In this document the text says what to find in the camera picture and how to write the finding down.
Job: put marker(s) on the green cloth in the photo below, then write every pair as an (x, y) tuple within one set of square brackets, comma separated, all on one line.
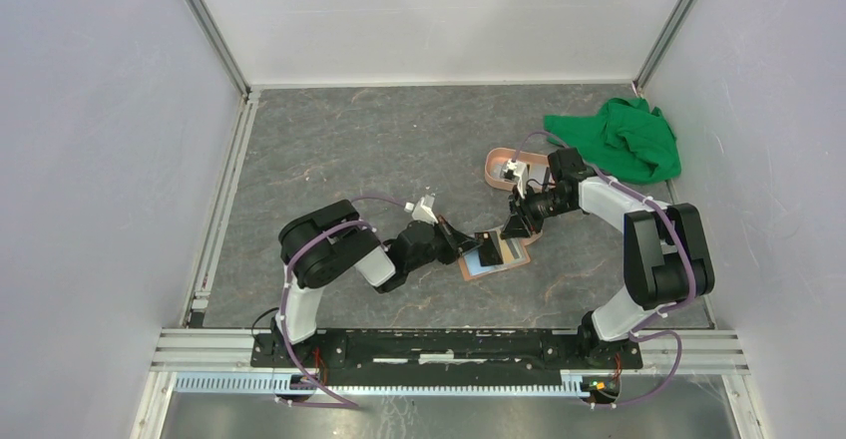
[(626, 138)]

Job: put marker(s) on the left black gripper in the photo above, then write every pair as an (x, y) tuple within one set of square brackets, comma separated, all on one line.
[(457, 242)]

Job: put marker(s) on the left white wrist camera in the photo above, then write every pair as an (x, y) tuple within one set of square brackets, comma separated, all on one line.
[(422, 210)]

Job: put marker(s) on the black card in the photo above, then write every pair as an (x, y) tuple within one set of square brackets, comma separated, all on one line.
[(489, 253)]

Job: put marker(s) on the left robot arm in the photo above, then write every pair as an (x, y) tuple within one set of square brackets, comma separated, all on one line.
[(319, 247)]

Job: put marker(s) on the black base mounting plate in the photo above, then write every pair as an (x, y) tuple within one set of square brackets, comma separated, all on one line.
[(445, 357)]

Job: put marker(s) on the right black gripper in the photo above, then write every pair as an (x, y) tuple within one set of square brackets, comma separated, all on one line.
[(520, 209)]

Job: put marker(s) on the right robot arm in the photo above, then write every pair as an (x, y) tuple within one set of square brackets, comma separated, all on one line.
[(666, 259)]

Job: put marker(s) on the pink oval tray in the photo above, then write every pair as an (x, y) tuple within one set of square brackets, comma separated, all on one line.
[(538, 171)]

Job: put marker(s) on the tan leather card holder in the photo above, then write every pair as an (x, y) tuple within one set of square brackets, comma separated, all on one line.
[(514, 252)]

